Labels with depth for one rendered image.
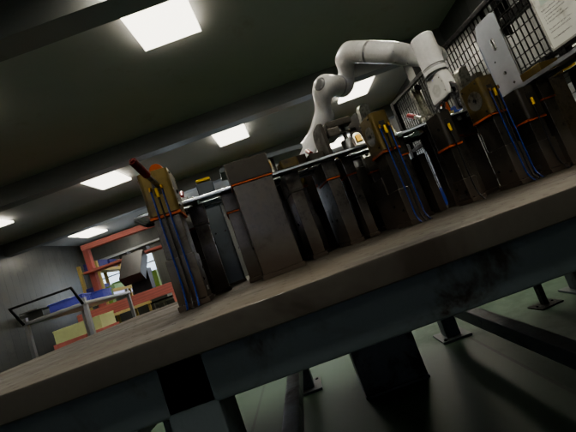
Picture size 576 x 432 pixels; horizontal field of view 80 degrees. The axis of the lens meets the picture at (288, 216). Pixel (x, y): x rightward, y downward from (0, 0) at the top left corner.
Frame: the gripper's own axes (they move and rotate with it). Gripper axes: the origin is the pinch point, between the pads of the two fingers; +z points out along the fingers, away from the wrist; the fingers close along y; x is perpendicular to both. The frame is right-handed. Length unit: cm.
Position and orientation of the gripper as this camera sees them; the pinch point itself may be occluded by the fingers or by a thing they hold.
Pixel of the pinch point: (453, 111)
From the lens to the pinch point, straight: 147.8
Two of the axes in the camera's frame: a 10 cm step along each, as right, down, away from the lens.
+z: 3.4, 9.3, -1.0
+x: 9.3, -3.2, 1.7
